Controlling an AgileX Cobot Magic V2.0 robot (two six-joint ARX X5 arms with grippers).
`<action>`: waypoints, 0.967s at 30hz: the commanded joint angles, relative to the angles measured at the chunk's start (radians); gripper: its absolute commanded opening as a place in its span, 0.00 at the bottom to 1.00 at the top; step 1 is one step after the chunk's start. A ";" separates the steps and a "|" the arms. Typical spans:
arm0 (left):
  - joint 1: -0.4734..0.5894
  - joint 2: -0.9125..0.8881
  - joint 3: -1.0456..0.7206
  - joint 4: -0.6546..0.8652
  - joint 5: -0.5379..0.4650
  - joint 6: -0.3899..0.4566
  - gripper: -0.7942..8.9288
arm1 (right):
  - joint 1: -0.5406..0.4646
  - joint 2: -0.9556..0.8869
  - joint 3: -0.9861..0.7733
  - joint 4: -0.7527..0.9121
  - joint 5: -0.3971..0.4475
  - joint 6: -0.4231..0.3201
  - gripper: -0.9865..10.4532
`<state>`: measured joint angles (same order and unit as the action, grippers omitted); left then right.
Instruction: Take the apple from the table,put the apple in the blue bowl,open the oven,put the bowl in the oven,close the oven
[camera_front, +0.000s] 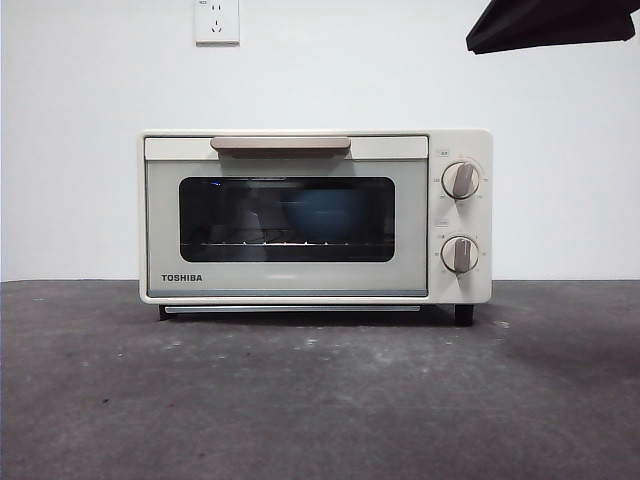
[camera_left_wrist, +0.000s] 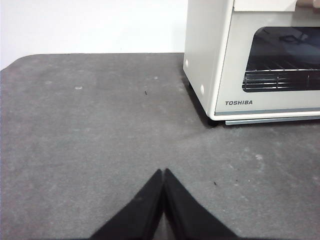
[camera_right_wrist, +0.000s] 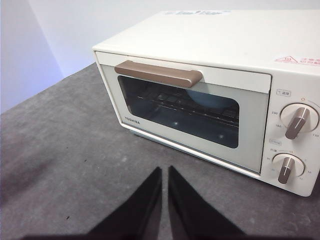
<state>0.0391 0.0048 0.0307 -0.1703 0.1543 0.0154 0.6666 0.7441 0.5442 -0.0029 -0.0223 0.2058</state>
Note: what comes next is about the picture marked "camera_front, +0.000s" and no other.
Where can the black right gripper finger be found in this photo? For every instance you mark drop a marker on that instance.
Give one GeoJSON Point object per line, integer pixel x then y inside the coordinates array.
{"type": "Point", "coordinates": [560, 25]}

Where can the blue ribbed bowl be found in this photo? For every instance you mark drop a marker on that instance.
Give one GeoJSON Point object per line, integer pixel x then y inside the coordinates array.
{"type": "Point", "coordinates": [325, 215]}

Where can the cream Toshiba toaster oven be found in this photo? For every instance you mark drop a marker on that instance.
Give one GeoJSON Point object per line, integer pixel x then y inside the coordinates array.
{"type": "Point", "coordinates": [460, 290]}

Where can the cream temperature knob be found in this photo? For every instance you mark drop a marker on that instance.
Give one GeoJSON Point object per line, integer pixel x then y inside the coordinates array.
{"type": "Point", "coordinates": [462, 181]}

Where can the cream timer knob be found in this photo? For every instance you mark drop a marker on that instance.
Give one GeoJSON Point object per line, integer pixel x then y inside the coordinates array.
{"type": "Point", "coordinates": [461, 255]}

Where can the white wall socket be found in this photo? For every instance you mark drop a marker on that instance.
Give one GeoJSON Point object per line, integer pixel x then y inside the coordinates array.
{"type": "Point", "coordinates": [216, 22]}

